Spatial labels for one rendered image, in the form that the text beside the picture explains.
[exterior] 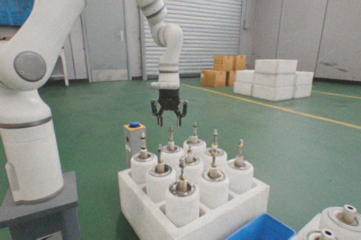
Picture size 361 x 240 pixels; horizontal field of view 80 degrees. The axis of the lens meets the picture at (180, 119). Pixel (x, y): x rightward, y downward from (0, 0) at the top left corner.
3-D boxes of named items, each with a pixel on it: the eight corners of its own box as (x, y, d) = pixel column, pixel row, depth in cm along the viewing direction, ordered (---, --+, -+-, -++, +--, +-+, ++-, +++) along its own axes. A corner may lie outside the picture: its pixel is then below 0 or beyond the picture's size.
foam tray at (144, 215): (175, 294, 57) (175, 240, 51) (121, 210, 87) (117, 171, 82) (264, 228, 78) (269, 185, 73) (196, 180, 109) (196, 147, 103)
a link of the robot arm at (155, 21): (168, 40, 80) (149, 3, 71) (185, 38, 74) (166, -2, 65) (157, 52, 78) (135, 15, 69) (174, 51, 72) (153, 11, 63)
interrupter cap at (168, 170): (175, 167, 72) (175, 164, 72) (169, 179, 65) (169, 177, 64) (153, 164, 73) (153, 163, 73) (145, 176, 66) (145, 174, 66)
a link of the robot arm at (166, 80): (150, 89, 72) (149, 70, 70) (159, 85, 82) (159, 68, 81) (176, 89, 70) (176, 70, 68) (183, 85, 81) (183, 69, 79)
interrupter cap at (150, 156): (158, 156, 79) (158, 155, 79) (144, 164, 73) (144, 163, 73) (144, 151, 83) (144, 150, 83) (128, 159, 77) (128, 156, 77)
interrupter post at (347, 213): (351, 225, 47) (355, 213, 46) (338, 219, 49) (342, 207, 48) (355, 221, 48) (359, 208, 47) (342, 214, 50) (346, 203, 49)
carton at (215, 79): (225, 87, 429) (226, 71, 421) (215, 87, 419) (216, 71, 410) (216, 84, 455) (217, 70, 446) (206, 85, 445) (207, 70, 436)
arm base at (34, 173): (13, 210, 44) (-8, 132, 39) (21, 186, 52) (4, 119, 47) (64, 196, 48) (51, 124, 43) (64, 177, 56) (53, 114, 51)
